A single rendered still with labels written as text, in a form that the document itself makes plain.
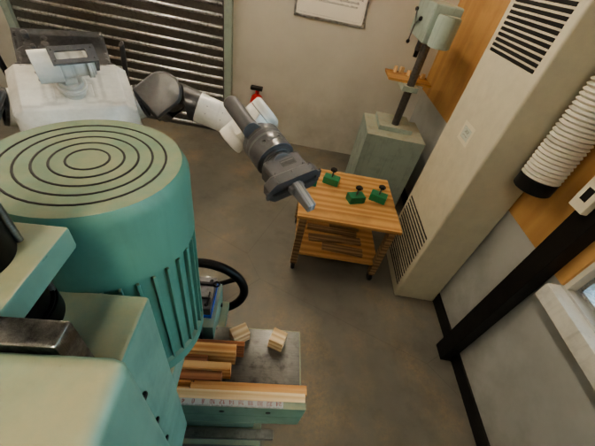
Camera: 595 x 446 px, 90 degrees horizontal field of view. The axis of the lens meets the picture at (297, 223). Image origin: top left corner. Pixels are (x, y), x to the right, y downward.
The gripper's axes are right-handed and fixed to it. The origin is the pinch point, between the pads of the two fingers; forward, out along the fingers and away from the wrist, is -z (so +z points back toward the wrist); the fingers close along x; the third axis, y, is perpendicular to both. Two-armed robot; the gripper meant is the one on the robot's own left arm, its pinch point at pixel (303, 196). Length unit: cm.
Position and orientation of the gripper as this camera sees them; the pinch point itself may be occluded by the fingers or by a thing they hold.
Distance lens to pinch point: 59.1
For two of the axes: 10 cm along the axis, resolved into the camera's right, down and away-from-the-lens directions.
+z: -5.3, -7.5, 3.9
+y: 1.1, -5.2, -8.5
